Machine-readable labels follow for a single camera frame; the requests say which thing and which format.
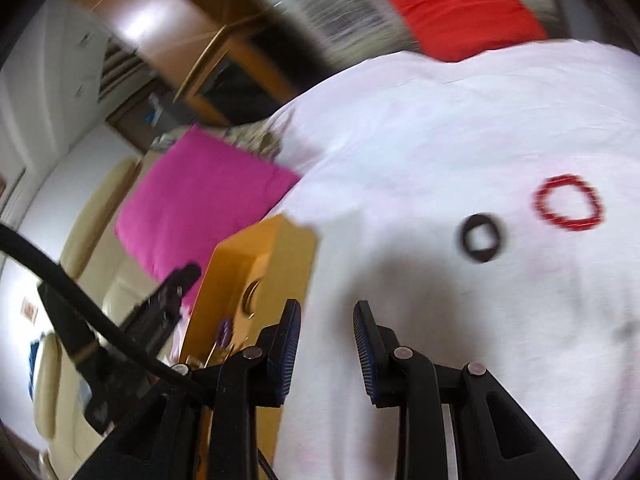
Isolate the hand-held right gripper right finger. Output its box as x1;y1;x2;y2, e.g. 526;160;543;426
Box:
352;300;583;480

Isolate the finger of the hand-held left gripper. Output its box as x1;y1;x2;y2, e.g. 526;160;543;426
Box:
159;262;202;307

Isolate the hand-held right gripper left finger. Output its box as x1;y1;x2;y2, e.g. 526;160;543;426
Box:
75;298;302;480

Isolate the silver bangle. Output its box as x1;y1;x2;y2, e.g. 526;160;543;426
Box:
242;280;263;317

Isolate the orange cardboard box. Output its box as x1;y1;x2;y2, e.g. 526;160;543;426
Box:
177;212;320;480

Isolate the pink pillow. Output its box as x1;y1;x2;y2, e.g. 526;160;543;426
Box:
114;125;302;311

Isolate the beige sofa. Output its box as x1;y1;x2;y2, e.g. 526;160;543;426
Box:
30;157;191;480

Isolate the beige patterned cloth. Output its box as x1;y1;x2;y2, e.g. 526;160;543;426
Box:
155;120;286;161

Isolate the white textured blanket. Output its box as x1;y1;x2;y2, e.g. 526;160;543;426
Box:
270;37;640;480

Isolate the brown wooden cabinet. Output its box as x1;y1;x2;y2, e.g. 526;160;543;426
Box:
65;0;301;126

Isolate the silver foil insulation mat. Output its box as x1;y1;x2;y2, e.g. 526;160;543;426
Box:
245;0;566;68

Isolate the red pillow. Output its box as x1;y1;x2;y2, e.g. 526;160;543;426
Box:
377;0;550;63

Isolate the black cable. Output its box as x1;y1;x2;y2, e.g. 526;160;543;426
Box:
0;223;216;406

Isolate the black ring hair tie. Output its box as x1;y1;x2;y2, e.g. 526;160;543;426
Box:
459;213;507;264

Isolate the red bead bracelet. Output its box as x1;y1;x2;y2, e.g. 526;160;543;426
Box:
532;174;603;232

